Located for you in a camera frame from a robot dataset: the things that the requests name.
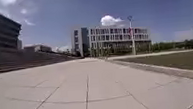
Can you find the white building with window grid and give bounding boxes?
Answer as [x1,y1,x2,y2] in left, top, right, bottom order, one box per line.
[69,21,153,60]

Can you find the pale concrete slab plaza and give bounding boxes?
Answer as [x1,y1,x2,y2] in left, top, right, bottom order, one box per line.
[0,48,193,109]

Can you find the street lamp pole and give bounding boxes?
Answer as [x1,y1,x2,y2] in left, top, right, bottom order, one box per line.
[126,14,138,57]

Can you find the low grey building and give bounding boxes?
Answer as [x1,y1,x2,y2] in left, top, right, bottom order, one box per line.
[22,42,53,56]

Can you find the wide dark stone steps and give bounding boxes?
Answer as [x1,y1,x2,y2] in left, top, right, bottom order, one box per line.
[0,41,85,75]

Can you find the row of trees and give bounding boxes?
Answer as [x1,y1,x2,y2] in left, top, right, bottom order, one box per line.
[150,37,193,54]

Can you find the green grass lawn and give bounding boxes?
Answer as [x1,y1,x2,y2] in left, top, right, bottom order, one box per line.
[116,49,193,81]

